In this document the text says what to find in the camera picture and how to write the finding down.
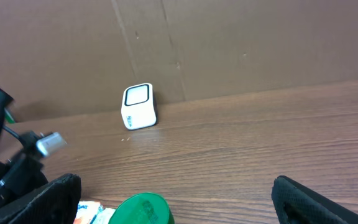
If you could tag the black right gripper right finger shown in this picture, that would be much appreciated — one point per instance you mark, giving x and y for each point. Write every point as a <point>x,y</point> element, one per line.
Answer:
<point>295,203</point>

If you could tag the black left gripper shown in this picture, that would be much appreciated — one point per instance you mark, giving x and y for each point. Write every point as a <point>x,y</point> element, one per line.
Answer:
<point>22,174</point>

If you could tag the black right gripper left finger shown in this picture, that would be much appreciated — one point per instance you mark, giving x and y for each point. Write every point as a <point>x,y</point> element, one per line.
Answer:
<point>55,202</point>

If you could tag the orange Kleenex tissue pack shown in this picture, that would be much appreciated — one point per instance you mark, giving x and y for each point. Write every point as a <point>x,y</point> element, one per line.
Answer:
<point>87,211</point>

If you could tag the green lid jar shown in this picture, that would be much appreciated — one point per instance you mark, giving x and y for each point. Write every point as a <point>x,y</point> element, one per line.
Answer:
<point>143,208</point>

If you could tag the teal tissue pack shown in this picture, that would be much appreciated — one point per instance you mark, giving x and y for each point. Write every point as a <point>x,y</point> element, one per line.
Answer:
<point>103,217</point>

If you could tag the white barcode scanner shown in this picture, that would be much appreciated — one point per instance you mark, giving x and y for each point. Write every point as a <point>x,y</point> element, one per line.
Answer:
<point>138,108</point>

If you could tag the green white pole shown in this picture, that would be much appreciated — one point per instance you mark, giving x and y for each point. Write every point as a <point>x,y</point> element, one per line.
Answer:
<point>8,116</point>

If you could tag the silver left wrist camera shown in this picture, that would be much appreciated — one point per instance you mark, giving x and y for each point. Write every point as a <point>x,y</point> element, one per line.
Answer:
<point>47,145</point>

